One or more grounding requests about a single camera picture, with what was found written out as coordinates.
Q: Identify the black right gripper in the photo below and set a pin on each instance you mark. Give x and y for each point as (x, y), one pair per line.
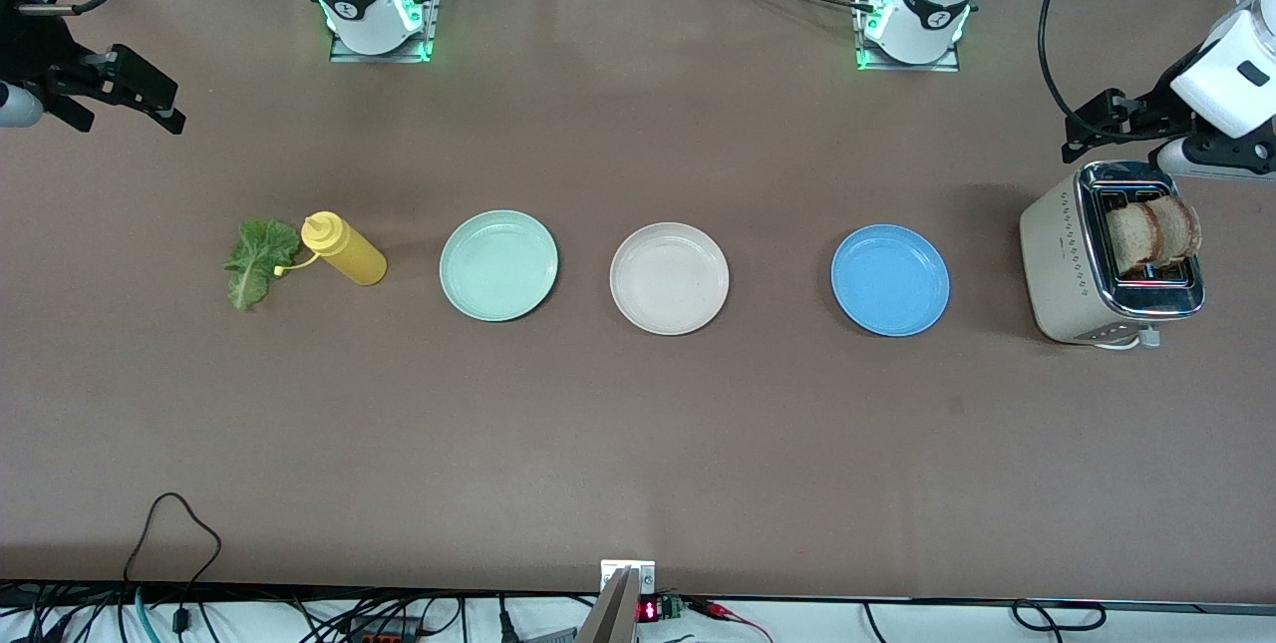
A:
(30, 53)

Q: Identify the brown bread slice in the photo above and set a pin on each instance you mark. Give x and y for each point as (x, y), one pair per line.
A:
(1184, 224)
(1128, 239)

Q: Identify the yellow squeeze bottle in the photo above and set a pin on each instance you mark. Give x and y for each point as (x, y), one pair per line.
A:
(349, 252)

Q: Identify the beige chrome toaster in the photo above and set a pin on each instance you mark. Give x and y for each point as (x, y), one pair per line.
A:
(1057, 264)

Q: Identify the green lettuce leaf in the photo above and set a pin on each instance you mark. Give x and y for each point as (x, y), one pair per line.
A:
(261, 259)

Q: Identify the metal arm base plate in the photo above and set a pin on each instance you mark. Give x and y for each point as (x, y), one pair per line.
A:
(947, 67)
(431, 15)

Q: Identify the circuit board with red display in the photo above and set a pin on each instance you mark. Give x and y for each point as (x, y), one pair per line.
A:
(658, 609)

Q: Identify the blue plate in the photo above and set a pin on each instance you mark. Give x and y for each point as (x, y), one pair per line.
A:
(890, 280)

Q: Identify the pale green plate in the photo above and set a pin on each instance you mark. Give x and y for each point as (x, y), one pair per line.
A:
(498, 266)

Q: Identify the beige plate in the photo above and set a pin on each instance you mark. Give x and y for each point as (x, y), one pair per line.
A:
(669, 278)

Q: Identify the red clip lead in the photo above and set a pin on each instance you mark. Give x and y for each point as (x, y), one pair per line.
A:
(733, 615)

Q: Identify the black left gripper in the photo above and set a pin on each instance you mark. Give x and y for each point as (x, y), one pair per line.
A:
(1153, 112)

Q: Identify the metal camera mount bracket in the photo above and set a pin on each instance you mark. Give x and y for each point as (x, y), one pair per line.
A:
(628, 575)

